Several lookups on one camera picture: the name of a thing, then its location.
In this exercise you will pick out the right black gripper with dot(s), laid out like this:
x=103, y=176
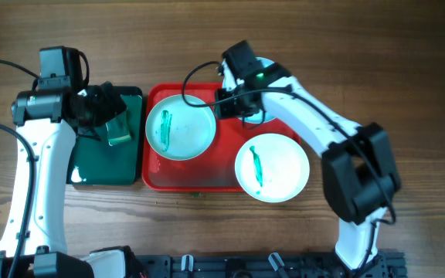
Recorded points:
x=222, y=110

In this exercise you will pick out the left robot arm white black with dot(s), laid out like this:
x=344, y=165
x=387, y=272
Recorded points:
x=46, y=122

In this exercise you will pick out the red plastic tray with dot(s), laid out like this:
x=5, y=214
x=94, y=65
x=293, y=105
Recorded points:
x=213, y=170

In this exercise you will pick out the green yellow sponge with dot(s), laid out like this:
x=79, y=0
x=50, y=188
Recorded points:
x=118, y=130

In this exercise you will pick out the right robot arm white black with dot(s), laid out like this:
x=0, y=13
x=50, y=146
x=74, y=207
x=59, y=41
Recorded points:
x=358, y=166

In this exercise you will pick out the white plate green smear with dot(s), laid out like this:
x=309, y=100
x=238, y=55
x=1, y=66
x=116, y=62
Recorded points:
x=180, y=128

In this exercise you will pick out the white plate bottom right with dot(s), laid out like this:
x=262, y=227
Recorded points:
x=272, y=168

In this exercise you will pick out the dark green tray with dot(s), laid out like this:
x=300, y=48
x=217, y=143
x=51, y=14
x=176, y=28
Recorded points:
x=100, y=163

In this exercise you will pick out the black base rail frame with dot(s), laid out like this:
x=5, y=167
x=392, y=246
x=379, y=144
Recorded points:
x=308, y=265

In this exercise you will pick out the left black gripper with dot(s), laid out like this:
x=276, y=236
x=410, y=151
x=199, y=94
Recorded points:
x=109, y=109

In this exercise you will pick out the white plate top right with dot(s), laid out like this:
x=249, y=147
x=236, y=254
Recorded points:
x=260, y=117

